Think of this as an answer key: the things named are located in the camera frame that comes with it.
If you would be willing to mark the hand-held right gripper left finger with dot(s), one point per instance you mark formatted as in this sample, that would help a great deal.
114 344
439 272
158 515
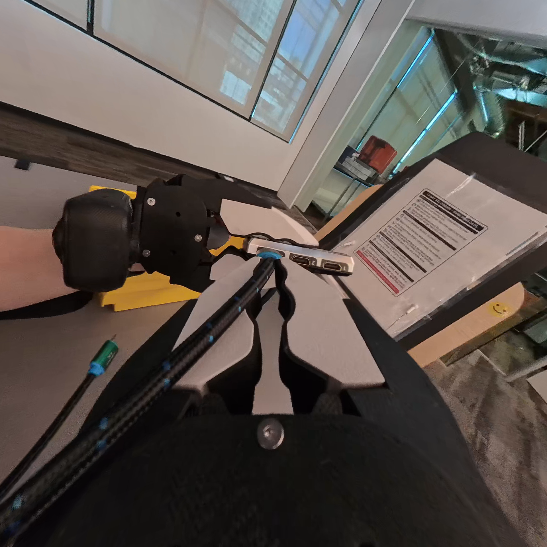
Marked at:
213 337

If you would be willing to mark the yellow smiley sticker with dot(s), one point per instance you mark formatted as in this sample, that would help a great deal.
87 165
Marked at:
500 309

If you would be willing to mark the silver hdmi hub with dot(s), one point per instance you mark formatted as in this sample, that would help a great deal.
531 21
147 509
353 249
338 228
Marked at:
337 258

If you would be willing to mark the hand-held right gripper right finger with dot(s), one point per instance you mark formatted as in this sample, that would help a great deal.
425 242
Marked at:
329 337

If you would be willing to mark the small black bracket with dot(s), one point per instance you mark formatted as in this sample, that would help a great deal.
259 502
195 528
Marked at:
22 164

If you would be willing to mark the metal shelf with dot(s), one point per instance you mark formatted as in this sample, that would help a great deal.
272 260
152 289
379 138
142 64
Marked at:
350 179

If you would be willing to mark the silver ventilation duct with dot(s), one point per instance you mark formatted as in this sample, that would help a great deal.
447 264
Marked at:
489 112

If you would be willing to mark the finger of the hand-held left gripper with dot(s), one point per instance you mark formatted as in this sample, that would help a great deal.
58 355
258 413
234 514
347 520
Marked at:
224 267
265 218

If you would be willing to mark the black sign stand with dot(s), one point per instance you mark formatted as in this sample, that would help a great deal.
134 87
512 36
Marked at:
491 154

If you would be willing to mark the large window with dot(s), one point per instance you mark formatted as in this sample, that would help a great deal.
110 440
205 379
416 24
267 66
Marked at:
192 47

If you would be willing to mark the red box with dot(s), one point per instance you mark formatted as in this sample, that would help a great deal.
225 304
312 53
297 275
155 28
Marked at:
377 153

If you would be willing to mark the white instruction sheet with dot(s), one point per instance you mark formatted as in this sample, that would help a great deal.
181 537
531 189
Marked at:
453 273

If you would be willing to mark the person's left forearm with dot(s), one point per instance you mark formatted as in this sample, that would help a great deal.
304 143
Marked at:
25 265

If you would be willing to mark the yellow block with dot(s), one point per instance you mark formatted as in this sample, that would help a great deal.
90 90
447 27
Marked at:
141 292

